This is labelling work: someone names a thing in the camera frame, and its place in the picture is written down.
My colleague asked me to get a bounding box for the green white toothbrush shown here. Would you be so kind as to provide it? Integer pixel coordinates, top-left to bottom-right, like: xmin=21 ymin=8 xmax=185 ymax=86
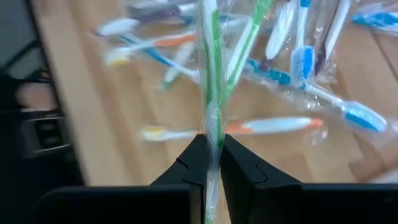
xmin=159 ymin=40 xmax=195 ymax=91
xmin=198 ymin=0 xmax=226 ymax=224
xmin=224 ymin=0 xmax=274 ymax=96

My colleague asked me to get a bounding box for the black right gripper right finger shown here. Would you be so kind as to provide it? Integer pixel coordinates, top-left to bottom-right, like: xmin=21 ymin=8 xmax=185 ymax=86
xmin=221 ymin=134 xmax=398 ymax=224

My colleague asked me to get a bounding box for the black equipment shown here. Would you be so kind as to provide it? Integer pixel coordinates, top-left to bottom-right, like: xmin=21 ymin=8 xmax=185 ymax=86
xmin=0 ymin=62 xmax=85 ymax=224

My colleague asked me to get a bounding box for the purple white wrapped toothbrush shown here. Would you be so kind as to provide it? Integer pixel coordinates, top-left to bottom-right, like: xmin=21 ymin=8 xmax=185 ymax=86
xmin=260 ymin=0 xmax=300 ymax=73
xmin=313 ymin=0 xmax=352 ymax=77

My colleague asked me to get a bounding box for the orange white wrapped toothbrush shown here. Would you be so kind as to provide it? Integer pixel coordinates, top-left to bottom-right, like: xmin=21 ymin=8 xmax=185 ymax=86
xmin=139 ymin=116 xmax=326 ymax=143
xmin=103 ymin=30 xmax=198 ymax=67

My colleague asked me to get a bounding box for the person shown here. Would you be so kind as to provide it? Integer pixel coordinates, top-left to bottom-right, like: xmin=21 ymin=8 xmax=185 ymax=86
xmin=14 ymin=82 xmax=60 ymax=111

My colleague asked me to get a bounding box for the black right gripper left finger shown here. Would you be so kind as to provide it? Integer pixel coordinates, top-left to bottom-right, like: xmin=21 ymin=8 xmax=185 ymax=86
xmin=30 ymin=134 xmax=210 ymax=224

